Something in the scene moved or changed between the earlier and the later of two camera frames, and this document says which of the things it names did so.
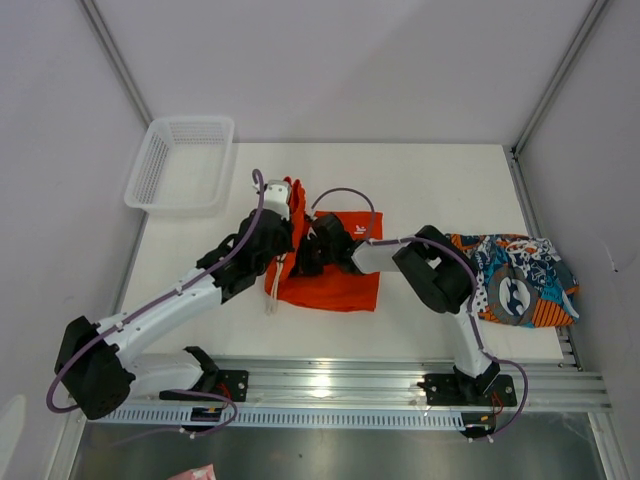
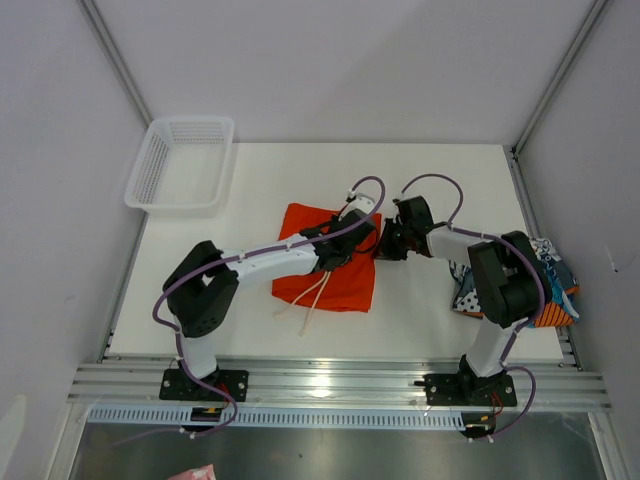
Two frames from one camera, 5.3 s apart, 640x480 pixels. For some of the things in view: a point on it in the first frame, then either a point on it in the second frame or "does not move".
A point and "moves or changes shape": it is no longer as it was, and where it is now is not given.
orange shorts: [334, 288] moves or changes shape
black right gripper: [304, 266] to [386, 251]
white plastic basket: [183, 167] does not move
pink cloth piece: [206, 472] does not move
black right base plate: [449, 389] does not move
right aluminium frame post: [559, 77] does not move
